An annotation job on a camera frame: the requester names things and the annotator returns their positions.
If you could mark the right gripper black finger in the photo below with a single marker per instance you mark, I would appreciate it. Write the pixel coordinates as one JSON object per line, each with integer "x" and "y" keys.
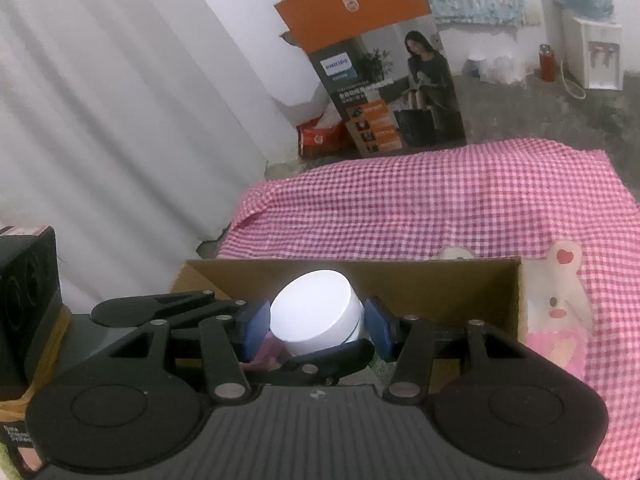
{"x": 321, "y": 368}

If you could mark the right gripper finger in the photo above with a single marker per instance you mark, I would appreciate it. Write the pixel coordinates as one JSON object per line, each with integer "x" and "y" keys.
{"x": 229, "y": 337}
{"x": 409, "y": 343}

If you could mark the white supplement bottle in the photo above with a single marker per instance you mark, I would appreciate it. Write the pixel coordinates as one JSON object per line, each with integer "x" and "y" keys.
{"x": 316, "y": 311}

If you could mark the brown cardboard box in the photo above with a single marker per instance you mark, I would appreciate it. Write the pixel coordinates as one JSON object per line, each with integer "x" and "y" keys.
{"x": 477, "y": 306}

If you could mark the red small box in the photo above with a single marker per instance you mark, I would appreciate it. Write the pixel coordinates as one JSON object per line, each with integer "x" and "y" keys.
{"x": 324, "y": 136}

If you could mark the pink checkered tablecloth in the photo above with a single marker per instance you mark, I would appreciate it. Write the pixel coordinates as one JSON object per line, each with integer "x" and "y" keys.
{"x": 512, "y": 198}

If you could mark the white curtain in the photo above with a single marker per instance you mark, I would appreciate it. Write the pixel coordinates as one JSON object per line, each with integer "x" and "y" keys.
{"x": 133, "y": 127}

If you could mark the orange appliance carton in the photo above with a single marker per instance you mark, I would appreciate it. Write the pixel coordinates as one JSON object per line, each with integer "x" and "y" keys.
{"x": 385, "y": 70}

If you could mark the white water dispenser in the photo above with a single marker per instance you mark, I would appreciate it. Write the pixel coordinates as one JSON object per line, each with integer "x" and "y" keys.
{"x": 593, "y": 51}

